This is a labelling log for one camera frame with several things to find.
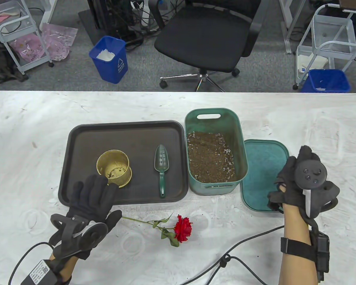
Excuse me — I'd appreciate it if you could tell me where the teal plastic bin lid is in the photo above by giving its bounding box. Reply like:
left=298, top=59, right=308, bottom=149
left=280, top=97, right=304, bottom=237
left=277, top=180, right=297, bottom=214
left=241, top=140, right=290, bottom=213

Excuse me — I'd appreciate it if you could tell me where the pink plastic bag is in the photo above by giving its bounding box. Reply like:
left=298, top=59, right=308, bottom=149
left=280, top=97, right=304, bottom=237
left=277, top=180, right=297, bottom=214
left=42, top=23, right=78, bottom=61

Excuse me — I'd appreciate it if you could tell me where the gray hand controller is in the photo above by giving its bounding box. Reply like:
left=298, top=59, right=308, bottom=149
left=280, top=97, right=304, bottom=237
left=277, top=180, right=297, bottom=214
left=50, top=214, right=108, bottom=259
left=294, top=159, right=341, bottom=220

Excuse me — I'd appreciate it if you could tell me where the brown potting mix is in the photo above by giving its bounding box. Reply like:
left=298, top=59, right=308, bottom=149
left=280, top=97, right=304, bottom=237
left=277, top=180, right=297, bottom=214
left=187, top=131, right=236, bottom=183

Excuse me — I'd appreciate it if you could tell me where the green plastic garden scoop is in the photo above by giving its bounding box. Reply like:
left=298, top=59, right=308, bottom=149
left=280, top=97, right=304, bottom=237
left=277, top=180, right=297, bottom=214
left=154, top=144, right=170, bottom=198

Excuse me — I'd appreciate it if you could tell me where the wrist strap with box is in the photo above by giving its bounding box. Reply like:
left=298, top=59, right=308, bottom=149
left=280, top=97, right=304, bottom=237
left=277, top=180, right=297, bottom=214
left=20, top=258, right=73, bottom=285
left=281, top=232, right=330, bottom=282

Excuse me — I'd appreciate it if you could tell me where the right wrist strap with box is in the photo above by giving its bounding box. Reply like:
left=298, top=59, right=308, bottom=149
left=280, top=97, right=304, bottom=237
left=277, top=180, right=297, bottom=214
left=281, top=232, right=330, bottom=282

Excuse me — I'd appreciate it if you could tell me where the black computer tower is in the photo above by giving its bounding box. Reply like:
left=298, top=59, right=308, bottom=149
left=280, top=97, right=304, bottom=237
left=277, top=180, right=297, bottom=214
left=87, top=0, right=137, bottom=40

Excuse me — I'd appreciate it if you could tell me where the red artificial rose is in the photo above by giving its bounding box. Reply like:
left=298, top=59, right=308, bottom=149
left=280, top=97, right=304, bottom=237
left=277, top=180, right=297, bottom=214
left=122, top=212, right=193, bottom=247

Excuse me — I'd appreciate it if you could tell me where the gray right hand controller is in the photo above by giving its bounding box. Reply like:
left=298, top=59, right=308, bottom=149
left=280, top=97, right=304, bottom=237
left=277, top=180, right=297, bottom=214
left=294, top=159, right=341, bottom=220

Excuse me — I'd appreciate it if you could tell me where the black office chair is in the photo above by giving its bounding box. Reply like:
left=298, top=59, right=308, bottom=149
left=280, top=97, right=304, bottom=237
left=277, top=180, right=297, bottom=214
left=149, top=0, right=262, bottom=92

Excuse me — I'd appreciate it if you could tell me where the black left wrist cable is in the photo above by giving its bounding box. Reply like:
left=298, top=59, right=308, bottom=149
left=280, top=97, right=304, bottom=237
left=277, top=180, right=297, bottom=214
left=7, top=242, right=52, bottom=285

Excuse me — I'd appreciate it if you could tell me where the gray left hand controller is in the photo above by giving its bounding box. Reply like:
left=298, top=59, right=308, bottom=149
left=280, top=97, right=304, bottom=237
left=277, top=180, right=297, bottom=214
left=50, top=214, right=108, bottom=259

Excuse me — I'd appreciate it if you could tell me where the white cart with white box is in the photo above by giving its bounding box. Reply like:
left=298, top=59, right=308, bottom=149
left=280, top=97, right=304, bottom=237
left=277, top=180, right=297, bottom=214
left=293, top=4, right=356, bottom=90

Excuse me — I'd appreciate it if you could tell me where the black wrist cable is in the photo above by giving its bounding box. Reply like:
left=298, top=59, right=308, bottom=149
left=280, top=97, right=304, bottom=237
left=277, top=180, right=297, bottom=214
left=179, top=225, right=285, bottom=285
left=7, top=242, right=52, bottom=285

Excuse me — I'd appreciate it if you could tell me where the person's left hand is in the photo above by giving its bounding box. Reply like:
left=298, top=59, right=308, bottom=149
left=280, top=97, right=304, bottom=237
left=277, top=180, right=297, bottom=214
left=50, top=174, right=123, bottom=260

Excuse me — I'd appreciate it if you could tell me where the dark backpack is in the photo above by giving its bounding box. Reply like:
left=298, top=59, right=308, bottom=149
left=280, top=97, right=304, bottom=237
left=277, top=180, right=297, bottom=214
left=0, top=37, right=29, bottom=86

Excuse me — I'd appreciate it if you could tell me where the teal plastic storage bin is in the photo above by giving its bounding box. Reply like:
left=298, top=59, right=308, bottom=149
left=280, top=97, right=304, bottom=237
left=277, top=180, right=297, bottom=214
left=185, top=108, right=249, bottom=196

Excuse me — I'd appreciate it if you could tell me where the white table leg frame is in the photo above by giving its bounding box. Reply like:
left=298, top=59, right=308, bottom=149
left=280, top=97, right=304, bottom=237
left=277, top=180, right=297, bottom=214
left=279, top=0, right=306, bottom=54
left=39, top=0, right=58, bottom=31

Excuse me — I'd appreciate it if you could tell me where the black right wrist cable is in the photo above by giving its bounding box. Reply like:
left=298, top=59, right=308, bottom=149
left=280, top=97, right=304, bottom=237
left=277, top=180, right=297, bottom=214
left=179, top=225, right=285, bottom=285

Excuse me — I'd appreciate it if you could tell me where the left wrist strap with box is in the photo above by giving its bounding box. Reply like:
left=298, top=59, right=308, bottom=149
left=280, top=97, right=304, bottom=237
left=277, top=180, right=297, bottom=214
left=20, top=258, right=73, bottom=285

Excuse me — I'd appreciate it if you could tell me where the gold ribbed flower pot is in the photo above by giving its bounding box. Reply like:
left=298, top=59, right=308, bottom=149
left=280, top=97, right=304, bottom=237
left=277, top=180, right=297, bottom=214
left=96, top=150, right=133, bottom=188

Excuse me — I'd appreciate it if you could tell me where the white power strip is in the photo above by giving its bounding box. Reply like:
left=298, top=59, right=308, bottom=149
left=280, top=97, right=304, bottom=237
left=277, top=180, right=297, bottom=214
left=131, top=0, right=150, bottom=27

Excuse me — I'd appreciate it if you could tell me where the person's right hand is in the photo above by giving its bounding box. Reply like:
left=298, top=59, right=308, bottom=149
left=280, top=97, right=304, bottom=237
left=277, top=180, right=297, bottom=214
left=267, top=145, right=322, bottom=213

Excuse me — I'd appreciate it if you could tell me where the blue plastic waste bin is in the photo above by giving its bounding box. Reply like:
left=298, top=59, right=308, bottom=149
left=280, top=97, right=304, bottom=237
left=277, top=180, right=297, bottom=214
left=301, top=69, right=351, bottom=93

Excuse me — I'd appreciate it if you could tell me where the blue bin with white paper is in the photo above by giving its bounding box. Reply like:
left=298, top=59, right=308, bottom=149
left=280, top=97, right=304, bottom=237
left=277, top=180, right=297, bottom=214
left=89, top=36, right=128, bottom=84

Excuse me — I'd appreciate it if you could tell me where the white cart with pink bag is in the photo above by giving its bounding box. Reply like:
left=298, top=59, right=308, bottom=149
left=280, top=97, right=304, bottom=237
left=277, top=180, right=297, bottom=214
left=0, top=0, right=54, bottom=75

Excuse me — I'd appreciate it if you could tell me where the dark brown plastic tray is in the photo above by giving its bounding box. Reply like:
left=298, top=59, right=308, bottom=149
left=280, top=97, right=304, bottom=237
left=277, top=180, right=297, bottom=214
left=58, top=120, right=189, bottom=206

